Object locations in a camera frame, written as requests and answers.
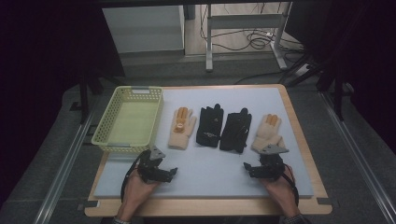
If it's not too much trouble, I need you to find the white power strip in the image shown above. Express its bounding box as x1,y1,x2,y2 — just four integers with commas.
293,63,311,77

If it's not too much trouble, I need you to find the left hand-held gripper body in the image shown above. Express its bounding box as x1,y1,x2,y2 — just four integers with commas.
137,145,167,184

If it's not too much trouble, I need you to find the person's left hand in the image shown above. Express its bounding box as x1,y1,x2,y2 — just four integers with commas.
119,169,162,219

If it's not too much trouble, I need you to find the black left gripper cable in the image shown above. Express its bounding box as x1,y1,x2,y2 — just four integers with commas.
120,150,151,203

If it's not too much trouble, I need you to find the tangle of black floor cables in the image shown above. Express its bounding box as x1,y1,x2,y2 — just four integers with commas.
199,3,305,53

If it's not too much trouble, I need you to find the black and red gripper cable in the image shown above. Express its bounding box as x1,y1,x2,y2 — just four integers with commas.
281,163,301,207

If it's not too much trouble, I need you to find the person's right hand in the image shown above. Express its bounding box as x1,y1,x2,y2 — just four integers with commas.
261,173,301,217

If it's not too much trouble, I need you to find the black glove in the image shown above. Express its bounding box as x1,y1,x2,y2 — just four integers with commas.
219,107,253,154
195,103,225,148

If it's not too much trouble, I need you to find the cream glove with toy animal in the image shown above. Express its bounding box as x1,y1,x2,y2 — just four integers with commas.
167,106,198,151

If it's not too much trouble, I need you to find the pale green perforated plastic basket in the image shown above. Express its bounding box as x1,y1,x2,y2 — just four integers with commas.
91,85,164,154

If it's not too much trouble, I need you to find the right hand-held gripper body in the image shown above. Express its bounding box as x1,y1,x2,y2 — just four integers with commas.
259,144,290,182

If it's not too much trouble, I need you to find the plain cream glove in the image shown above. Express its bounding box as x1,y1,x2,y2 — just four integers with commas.
250,113,287,153

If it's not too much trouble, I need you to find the black metal stand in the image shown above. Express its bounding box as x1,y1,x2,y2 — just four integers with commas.
78,62,106,125
316,55,357,122

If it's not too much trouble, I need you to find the aluminium floor rail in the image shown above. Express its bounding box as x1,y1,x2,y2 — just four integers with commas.
32,110,96,224
319,91,396,224

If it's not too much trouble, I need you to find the grey metal desk frame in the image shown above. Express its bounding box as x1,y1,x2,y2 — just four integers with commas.
205,2,294,74

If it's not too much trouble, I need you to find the white foam mat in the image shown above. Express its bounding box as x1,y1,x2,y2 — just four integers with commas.
92,87,315,200

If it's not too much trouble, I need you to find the white cabinet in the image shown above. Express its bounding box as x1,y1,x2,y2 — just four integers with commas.
102,5,187,55

